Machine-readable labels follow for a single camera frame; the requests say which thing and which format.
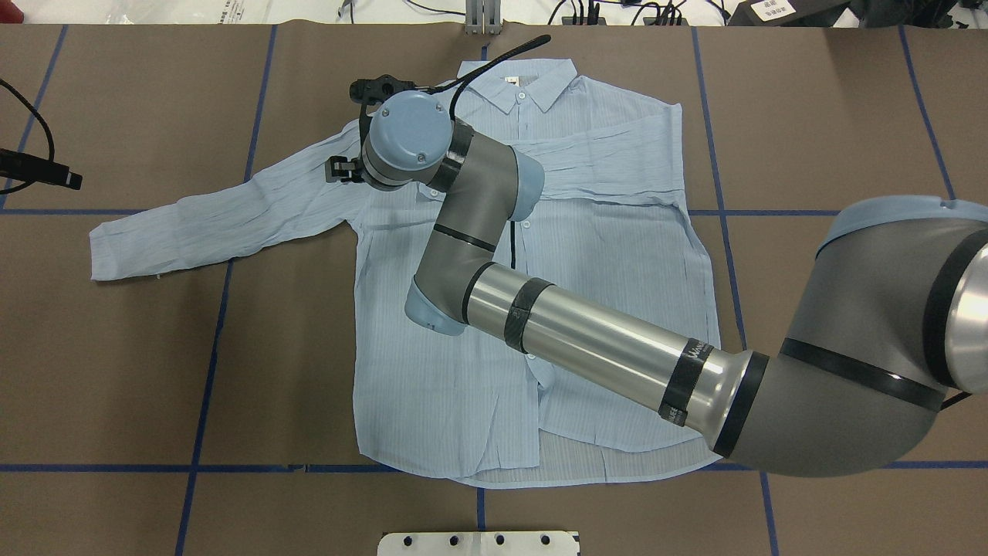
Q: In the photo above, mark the black monitor stand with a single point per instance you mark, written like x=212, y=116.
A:
x=809, y=14

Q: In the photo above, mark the light blue button shirt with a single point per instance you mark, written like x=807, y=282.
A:
x=612, y=225

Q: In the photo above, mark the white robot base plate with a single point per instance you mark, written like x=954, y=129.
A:
x=481, y=543

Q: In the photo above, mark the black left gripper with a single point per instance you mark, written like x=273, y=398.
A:
x=38, y=168

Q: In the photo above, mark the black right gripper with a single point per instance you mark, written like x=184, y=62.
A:
x=340, y=169

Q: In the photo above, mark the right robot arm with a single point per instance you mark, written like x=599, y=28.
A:
x=893, y=314

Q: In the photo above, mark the grey aluminium post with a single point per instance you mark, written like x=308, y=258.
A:
x=483, y=17

